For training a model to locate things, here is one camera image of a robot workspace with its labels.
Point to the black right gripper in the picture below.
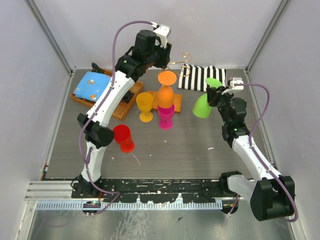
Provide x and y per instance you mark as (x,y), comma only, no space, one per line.
(214,93)

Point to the dark patterned cloth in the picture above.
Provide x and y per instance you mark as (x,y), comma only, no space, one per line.
(97,69)

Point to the black item in tray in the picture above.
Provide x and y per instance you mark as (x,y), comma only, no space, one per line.
(127,97)

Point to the pink plastic wine glass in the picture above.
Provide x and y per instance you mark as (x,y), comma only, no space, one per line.
(165,115)

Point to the yellow plastic wine glass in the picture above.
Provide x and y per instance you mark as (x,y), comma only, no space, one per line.
(145,103)

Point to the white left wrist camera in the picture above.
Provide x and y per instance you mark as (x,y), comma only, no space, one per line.
(162,31)

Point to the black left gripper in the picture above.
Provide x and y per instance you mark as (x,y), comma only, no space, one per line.
(165,53)

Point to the gold wire glass rack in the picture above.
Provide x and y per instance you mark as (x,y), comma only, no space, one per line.
(177,99)

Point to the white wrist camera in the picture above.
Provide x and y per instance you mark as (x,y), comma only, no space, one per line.
(234,85)
(162,31)

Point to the blue patterned cloth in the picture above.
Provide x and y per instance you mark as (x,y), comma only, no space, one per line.
(91,86)

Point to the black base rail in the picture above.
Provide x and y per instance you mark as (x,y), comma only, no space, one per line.
(155,191)

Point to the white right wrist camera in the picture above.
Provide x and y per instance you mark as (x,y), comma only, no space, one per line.
(234,85)

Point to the black white striped cloth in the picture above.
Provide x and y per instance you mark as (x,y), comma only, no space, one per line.
(194,77)

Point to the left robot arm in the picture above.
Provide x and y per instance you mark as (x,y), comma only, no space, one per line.
(151,49)

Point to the red plastic wine glass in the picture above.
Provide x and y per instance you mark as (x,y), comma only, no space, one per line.
(122,135)

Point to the wooden compartment tray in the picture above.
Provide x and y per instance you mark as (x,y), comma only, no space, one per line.
(122,108)

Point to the green plastic wine glass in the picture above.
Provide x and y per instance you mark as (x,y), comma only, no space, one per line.
(201,108)

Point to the orange plastic wine glass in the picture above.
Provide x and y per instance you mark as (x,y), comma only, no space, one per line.
(165,94)

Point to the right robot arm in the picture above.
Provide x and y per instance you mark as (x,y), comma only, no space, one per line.
(271,194)

